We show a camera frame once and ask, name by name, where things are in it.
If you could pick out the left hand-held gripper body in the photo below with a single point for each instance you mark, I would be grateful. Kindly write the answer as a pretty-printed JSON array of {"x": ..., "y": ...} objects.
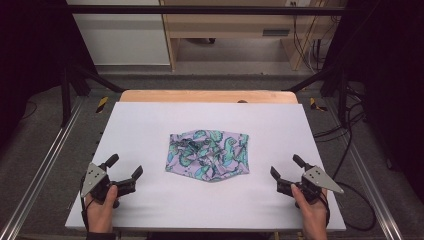
[{"x": 94, "y": 178}]

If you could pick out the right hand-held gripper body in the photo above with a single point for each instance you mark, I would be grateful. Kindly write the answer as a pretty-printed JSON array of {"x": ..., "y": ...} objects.
[{"x": 318, "y": 178}]

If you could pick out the purple seahorse print baby swimsuit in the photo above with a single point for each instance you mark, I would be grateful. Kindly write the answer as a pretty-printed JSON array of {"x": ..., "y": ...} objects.
[{"x": 208, "y": 155}]

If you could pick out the person's right hand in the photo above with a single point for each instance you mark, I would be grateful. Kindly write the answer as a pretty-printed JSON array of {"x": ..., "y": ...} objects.
[{"x": 313, "y": 215}]

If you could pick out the person's left hand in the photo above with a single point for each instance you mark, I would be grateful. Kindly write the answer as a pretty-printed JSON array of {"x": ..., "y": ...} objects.
[{"x": 100, "y": 216}]

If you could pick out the white board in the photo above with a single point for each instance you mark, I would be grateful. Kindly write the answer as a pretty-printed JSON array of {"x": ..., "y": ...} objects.
[{"x": 140, "y": 140}]

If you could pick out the yellow black tape strip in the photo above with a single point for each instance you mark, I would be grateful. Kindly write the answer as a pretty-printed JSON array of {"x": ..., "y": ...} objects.
[
  {"x": 102, "y": 104},
  {"x": 315, "y": 105}
]

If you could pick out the wooden table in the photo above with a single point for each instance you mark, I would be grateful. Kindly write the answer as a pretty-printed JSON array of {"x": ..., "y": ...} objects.
[{"x": 200, "y": 96}]

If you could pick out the black curtain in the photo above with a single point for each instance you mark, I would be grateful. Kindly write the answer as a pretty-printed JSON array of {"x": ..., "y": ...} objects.
[
  {"x": 390, "y": 83},
  {"x": 30, "y": 50}
]

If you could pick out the white cabinet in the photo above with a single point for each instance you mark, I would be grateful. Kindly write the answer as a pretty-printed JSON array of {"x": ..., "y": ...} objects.
[{"x": 123, "y": 40}]

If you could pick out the light wooden desk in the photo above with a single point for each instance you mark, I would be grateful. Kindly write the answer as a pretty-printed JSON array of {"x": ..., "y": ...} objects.
[{"x": 230, "y": 25}]

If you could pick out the aluminium rail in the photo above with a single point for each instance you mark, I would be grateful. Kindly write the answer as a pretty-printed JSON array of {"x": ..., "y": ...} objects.
[
  {"x": 370, "y": 180},
  {"x": 36, "y": 173}
]

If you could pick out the black metal frame strut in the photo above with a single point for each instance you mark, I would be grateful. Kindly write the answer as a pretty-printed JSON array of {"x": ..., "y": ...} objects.
[
  {"x": 341, "y": 93},
  {"x": 66, "y": 96}
]

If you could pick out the black horizontal frame bar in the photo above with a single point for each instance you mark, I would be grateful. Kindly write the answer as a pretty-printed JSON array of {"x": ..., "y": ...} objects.
[{"x": 200, "y": 9}]

